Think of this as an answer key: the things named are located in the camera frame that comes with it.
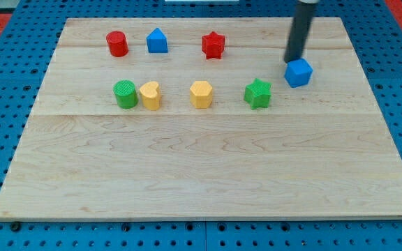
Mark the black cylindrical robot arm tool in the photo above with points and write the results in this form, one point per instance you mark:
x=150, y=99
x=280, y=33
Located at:
x=301, y=23

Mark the green star block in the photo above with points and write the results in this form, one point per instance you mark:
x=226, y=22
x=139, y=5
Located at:
x=258, y=94

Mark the red star block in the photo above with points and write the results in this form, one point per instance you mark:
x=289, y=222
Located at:
x=213, y=45

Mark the light wooden board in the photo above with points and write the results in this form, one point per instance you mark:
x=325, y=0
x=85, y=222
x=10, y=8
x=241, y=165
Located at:
x=318, y=152

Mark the yellow hexagon block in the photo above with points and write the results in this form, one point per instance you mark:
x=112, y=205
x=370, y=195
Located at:
x=201, y=94

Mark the yellow heart block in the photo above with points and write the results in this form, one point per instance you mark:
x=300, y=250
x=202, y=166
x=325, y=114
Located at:
x=151, y=95

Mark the green cylinder block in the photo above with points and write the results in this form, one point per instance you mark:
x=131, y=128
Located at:
x=125, y=94

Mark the blue triangular prism block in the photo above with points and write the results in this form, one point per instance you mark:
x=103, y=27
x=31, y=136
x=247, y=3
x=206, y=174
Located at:
x=157, y=42

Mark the blue cube block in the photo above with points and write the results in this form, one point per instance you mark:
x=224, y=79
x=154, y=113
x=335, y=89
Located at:
x=298, y=73

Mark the red cylinder block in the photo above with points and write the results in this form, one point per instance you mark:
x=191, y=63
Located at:
x=117, y=43

